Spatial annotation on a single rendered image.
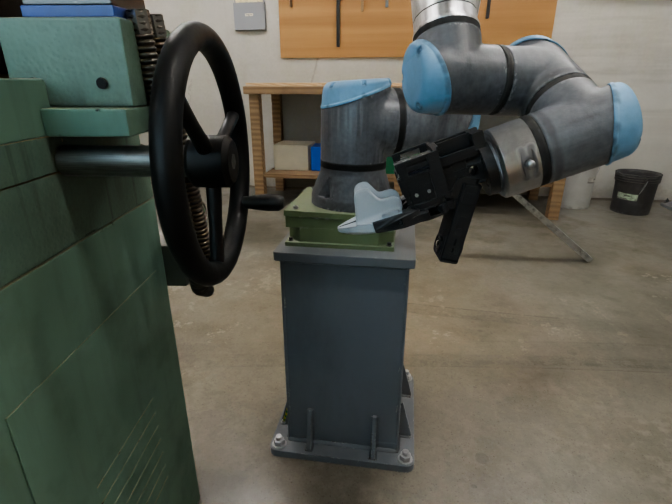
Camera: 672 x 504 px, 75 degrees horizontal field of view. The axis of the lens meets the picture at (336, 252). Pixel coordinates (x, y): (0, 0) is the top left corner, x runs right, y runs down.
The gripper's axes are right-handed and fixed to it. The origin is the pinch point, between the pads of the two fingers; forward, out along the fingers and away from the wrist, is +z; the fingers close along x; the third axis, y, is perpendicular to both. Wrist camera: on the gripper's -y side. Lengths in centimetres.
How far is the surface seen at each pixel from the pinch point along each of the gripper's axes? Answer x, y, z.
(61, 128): 8.4, 24.6, 24.3
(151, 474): 3, -29, 46
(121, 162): 7.8, 19.1, 20.3
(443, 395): -52, -77, -2
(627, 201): -251, -129, -158
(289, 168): -276, -28, 61
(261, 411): -43, -58, 49
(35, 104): 8.7, 27.7, 25.3
